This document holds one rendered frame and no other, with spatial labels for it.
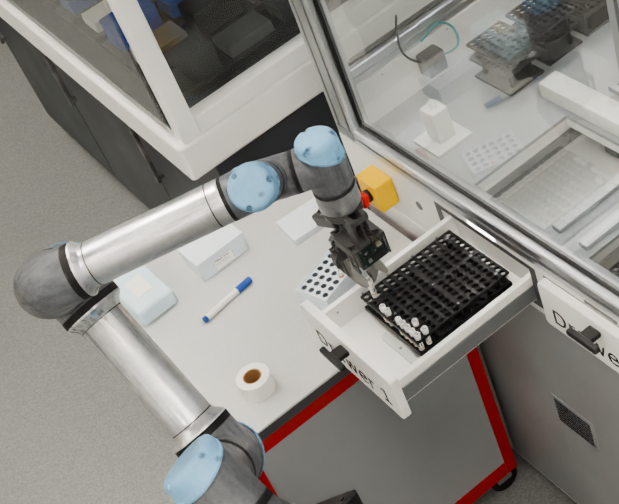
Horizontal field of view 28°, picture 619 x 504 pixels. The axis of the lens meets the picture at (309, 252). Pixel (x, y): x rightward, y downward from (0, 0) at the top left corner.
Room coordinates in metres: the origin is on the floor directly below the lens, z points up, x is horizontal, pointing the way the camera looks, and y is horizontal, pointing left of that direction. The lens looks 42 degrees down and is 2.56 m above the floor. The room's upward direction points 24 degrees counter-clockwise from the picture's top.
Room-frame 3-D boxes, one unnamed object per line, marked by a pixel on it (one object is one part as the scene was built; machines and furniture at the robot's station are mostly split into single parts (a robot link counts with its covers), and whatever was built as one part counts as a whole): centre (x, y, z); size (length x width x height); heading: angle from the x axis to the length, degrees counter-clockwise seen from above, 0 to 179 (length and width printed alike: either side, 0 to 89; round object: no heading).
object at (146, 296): (2.11, 0.37, 0.78); 0.15 x 0.10 x 0.04; 21
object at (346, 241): (1.63, -0.09, 1.12); 0.09 x 0.08 x 0.12; 18
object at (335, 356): (1.58, 0.03, 0.91); 0.07 x 0.04 x 0.01; 18
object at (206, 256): (2.14, 0.19, 0.79); 0.13 x 0.09 x 0.05; 110
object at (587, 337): (1.38, -0.37, 0.91); 0.07 x 0.04 x 0.01; 18
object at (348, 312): (1.65, -0.20, 0.86); 0.40 x 0.26 x 0.06; 108
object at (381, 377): (1.58, 0.00, 0.87); 0.29 x 0.02 x 0.11; 18
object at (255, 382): (1.72, 0.20, 0.78); 0.07 x 0.07 x 0.04
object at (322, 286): (1.90, -0.02, 0.78); 0.12 x 0.08 x 0.04; 126
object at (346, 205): (1.64, -0.09, 1.20); 0.08 x 0.08 x 0.05
